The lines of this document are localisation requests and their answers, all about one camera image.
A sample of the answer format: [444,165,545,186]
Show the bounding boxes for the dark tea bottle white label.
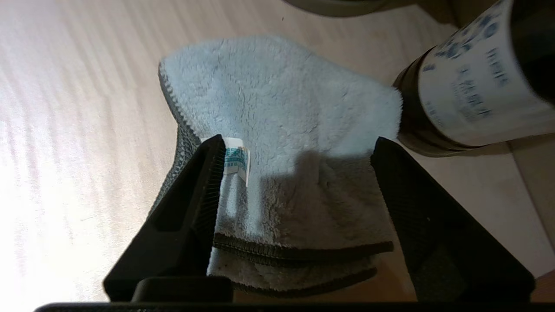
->
[392,0,555,157]

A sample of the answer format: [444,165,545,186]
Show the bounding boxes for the light blue microfibre cloth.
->
[149,35,404,299]

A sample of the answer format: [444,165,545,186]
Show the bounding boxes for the grey kettle base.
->
[282,0,393,19]

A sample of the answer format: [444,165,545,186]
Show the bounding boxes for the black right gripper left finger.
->
[103,134,227,302]

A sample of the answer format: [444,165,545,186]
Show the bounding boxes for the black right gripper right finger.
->
[370,136,535,302]

